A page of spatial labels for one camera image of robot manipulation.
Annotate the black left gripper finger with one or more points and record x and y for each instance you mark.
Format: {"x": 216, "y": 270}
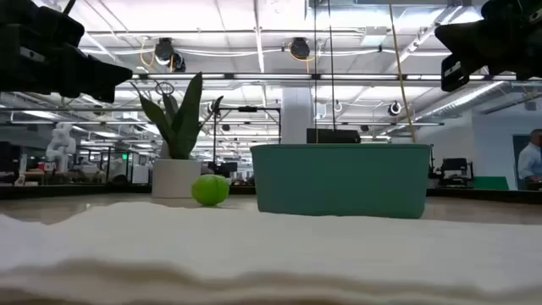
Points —
{"x": 93, "y": 68}
{"x": 101, "y": 91}

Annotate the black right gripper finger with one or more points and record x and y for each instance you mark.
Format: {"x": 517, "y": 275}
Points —
{"x": 470, "y": 47}
{"x": 466, "y": 30}

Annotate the green toy cabbage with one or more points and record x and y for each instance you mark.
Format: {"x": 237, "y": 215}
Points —
{"x": 209, "y": 190}

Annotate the white humanoid robot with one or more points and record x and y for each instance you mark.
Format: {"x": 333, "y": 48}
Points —
{"x": 61, "y": 146}

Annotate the green snake plant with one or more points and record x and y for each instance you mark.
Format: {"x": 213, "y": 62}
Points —
{"x": 186, "y": 127}

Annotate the white plant pot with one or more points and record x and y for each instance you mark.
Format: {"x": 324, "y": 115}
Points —
{"x": 175, "y": 178}

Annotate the black office chair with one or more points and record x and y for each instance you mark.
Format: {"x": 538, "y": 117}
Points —
{"x": 455, "y": 167}

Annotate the person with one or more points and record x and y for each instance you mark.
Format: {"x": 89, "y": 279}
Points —
{"x": 530, "y": 163}

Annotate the green panel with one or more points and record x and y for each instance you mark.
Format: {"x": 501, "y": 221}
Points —
{"x": 491, "y": 183}

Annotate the black monitor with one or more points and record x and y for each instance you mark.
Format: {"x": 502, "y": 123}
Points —
{"x": 334, "y": 136}

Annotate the white pillar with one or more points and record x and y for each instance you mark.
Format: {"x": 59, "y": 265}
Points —
{"x": 296, "y": 118}

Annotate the teal plastic container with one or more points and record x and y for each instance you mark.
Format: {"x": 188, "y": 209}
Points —
{"x": 339, "y": 182}

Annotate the white folded cloth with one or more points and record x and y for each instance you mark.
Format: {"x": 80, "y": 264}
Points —
{"x": 271, "y": 254}

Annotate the black table frame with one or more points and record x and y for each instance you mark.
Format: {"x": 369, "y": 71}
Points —
{"x": 63, "y": 191}

